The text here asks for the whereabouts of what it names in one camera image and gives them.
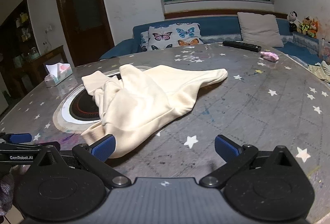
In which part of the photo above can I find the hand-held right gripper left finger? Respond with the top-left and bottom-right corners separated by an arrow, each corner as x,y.
28,134 -> 131,188

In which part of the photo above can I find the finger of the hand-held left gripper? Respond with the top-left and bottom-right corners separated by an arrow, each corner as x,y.
0,133 -> 33,144
14,142 -> 61,152

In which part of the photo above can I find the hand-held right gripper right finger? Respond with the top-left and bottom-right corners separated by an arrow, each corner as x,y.
200,135 -> 305,188

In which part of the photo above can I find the cream sweatshirt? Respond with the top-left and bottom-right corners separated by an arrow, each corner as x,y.
82,64 -> 229,159

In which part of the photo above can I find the person's left forearm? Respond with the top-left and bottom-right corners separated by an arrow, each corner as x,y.
0,174 -> 14,215

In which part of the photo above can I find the round built-in cooktop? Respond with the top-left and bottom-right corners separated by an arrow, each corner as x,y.
53,72 -> 124,134

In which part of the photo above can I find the grey star print tablecloth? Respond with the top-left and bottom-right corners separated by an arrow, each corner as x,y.
0,42 -> 330,224

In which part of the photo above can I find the tissue box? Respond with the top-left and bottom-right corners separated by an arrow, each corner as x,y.
45,62 -> 73,88

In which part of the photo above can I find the wooden side cabinet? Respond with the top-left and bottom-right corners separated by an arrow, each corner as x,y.
22,45 -> 75,92

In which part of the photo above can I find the shelf with bottles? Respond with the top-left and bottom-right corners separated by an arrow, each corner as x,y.
0,0 -> 39,101

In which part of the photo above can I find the pink crumpled wrapper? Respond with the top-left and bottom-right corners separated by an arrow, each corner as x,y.
260,51 -> 279,63

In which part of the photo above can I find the black remote control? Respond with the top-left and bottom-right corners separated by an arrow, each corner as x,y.
222,40 -> 262,53

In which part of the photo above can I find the butterfly print pillow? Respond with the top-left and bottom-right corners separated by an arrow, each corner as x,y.
147,22 -> 204,50
140,31 -> 150,52

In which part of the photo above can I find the pale green cloth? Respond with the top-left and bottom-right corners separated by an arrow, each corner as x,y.
308,60 -> 330,83

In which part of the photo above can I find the grey pillow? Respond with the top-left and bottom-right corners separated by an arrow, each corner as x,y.
237,12 -> 284,48

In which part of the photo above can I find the blue sofa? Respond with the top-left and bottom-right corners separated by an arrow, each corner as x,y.
99,15 -> 325,67

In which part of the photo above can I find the dark wooden door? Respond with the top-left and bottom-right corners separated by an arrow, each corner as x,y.
53,0 -> 115,67

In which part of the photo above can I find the clear plastic container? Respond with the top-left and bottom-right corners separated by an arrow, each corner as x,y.
318,39 -> 330,60

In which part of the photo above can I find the panda plush toy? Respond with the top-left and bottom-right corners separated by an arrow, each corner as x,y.
287,11 -> 301,32

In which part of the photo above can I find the yellow-green plush toy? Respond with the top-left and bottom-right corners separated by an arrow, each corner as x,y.
299,16 -> 314,35

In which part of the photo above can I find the orange fox plush toy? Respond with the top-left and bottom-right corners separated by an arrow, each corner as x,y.
308,19 -> 320,38

